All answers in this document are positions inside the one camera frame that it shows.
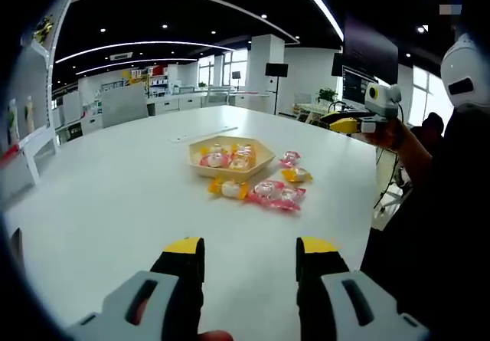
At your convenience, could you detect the white air purifier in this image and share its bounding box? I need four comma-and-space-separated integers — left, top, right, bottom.
266, 78, 279, 114

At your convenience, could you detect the person's left hand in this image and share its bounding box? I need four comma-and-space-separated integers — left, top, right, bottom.
197, 329, 234, 341

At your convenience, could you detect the white shelf with boxes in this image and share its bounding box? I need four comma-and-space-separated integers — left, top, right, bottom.
129, 64, 172, 97

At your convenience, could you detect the black screen on stand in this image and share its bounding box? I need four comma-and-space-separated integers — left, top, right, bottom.
265, 63, 289, 77

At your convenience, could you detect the white swivel chair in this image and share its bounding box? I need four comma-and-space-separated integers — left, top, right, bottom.
373, 172, 413, 223

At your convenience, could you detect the cream drink bottle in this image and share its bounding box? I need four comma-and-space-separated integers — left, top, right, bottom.
23, 95, 35, 133

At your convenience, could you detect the beige hexagonal bowl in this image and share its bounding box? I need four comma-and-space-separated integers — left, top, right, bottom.
188, 135, 276, 184

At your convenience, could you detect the person's right hand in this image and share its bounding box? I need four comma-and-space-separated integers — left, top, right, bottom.
366, 120, 403, 153

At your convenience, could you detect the potted green plant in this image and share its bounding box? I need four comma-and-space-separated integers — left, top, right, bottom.
315, 87, 340, 105

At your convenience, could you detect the white office chair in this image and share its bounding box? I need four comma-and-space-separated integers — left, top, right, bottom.
202, 87, 233, 107

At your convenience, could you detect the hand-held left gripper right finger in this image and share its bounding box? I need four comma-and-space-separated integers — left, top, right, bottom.
296, 236, 432, 341

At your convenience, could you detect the white desk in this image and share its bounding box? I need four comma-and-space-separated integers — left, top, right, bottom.
294, 103, 334, 127

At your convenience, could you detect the white drawer cabinet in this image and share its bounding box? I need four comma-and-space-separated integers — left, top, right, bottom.
178, 96, 202, 112
155, 98, 180, 116

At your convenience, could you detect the grey mesh office chair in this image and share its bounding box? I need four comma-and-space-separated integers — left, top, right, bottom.
100, 84, 149, 130

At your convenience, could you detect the person in black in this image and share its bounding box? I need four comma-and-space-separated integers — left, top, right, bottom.
359, 103, 490, 341

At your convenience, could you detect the white green drink bottle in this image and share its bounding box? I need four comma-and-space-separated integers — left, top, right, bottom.
6, 99, 20, 146

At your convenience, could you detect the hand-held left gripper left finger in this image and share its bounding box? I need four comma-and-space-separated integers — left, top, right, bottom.
64, 236, 205, 341

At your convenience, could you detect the white display shelf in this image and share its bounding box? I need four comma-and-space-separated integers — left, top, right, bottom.
0, 0, 87, 187

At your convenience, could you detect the white table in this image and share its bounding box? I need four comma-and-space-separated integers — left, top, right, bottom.
2, 105, 380, 338

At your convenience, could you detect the black yellow snack bag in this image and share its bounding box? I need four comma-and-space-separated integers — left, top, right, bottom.
32, 14, 54, 43

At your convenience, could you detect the white power strip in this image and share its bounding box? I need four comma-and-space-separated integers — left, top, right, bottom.
170, 126, 239, 144

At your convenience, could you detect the lit computer monitor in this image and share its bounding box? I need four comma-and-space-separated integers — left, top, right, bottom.
341, 65, 371, 110

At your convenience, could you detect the large black monitor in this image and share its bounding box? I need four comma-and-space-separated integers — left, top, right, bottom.
342, 13, 399, 84

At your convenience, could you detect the yellow wall decoration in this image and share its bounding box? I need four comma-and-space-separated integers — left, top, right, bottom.
122, 69, 149, 87

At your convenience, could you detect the white chest-worn device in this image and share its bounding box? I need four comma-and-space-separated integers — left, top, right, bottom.
439, 32, 487, 114

